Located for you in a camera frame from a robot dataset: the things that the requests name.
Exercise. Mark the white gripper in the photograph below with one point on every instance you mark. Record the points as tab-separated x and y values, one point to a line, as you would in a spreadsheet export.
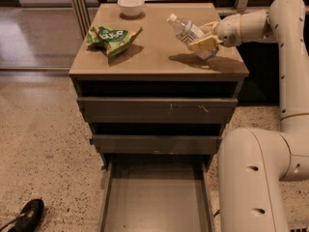
228	30

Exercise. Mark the clear plastic water bottle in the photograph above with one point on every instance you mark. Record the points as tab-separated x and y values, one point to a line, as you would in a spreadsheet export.
186	31

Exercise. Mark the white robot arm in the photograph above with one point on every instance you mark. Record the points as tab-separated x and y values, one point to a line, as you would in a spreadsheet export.
252	162

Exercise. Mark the grey drawer cabinet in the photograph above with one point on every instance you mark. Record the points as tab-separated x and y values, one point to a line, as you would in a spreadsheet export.
157	66

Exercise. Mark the top grey drawer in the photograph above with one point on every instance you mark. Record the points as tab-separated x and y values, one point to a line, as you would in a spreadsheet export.
151	110

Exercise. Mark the middle grey drawer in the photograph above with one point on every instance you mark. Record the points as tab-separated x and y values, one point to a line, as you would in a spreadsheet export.
156	144

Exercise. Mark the bottom grey open drawer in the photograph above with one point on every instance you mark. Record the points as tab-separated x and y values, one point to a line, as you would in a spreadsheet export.
156	193

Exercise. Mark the white ceramic bowl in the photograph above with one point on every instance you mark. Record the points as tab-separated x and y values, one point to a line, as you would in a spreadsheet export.
131	8

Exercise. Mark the green crumpled snack bag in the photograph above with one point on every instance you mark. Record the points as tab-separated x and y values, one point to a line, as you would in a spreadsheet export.
114	41

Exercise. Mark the floor vent grille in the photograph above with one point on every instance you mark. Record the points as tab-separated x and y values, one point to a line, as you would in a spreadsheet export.
300	228

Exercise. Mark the black shoe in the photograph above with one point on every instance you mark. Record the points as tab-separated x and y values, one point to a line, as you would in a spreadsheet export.
28	219

